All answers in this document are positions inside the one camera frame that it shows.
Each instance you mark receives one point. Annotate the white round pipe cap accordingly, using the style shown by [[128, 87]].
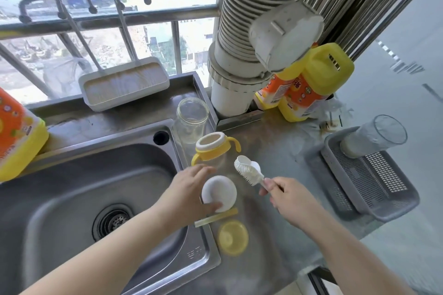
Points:
[[287, 35]]

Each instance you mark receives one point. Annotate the person's left thumb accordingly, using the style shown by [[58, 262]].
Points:
[[214, 207]]

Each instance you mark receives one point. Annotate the person's right thumb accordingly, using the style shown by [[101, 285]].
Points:
[[265, 190]]

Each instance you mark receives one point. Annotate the gray plastic tray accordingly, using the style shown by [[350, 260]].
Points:
[[405, 198]]

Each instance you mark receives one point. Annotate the small white bristle brush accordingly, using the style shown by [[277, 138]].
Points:
[[247, 170]]

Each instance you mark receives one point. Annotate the person's right forearm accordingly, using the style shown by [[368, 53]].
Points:
[[353, 260]]

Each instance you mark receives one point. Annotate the metal sink drain strainer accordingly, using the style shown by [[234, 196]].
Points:
[[112, 222]]

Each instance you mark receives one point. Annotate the clear glass baby bottle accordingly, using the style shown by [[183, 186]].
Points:
[[192, 122]]

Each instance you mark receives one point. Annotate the gray perforated plastic basket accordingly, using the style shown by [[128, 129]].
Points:
[[370, 180]]

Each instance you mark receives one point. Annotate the person's left hand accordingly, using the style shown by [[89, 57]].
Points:
[[183, 194]]

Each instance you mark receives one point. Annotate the stainless steel sink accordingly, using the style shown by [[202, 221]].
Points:
[[62, 184]]

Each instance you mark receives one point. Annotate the yellow detergent jug orange label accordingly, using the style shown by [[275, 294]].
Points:
[[17, 139], [271, 92], [311, 87]]

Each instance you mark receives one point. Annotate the metal window railing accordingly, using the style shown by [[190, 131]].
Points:
[[103, 21]]

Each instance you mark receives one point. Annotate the person's right hand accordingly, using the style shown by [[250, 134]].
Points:
[[294, 201]]

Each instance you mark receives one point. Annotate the person's left forearm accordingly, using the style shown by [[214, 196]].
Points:
[[103, 253]]

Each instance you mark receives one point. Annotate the yellow translucent bottle cap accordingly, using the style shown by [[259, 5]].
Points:
[[232, 237]]

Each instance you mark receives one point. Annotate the white ribbed drain pipe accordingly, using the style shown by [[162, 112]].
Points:
[[235, 46]]

